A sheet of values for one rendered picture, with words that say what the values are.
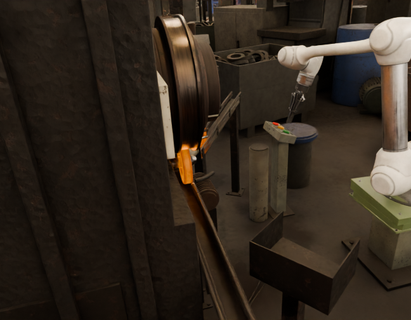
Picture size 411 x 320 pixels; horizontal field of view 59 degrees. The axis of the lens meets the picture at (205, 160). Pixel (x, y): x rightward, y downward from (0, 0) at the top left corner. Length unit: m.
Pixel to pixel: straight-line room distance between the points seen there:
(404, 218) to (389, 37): 0.80
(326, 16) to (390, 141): 3.53
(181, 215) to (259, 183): 1.34
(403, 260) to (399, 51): 1.10
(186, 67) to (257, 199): 1.41
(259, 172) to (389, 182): 0.81
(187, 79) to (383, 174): 1.02
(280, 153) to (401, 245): 0.83
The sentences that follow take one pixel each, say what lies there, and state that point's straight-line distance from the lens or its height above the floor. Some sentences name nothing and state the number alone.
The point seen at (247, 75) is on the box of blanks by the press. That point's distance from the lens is 3.52.
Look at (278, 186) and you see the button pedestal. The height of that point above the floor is 0.22.
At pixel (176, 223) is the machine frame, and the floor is 0.87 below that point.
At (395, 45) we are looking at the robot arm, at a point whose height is 1.17.
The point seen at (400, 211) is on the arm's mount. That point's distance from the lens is 1.94.
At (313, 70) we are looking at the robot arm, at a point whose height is 0.97.
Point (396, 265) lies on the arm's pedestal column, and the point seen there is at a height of 0.05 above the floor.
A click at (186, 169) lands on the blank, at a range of 1.35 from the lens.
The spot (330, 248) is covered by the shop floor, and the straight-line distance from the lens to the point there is 2.31.
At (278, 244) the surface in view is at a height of 0.61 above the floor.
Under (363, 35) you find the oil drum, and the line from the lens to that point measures 4.58.
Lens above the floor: 1.44
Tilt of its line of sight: 26 degrees down
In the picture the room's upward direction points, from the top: 4 degrees counter-clockwise
